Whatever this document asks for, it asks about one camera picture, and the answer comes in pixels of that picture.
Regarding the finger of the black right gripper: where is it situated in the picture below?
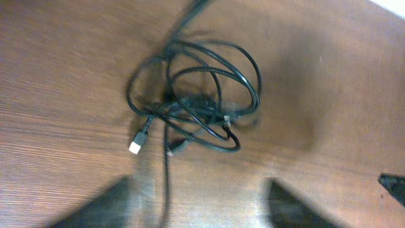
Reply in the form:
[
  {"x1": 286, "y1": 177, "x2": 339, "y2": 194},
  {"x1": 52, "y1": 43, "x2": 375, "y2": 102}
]
[{"x1": 378, "y1": 173, "x2": 404, "y2": 206}]

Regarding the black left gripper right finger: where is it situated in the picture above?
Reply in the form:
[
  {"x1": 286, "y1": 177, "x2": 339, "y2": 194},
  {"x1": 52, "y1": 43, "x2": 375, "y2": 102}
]
[{"x1": 267, "y1": 179, "x2": 339, "y2": 228}]

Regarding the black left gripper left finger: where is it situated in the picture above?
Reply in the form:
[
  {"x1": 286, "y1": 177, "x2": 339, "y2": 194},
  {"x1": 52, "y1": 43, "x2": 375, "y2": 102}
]
[{"x1": 47, "y1": 175, "x2": 135, "y2": 228}]

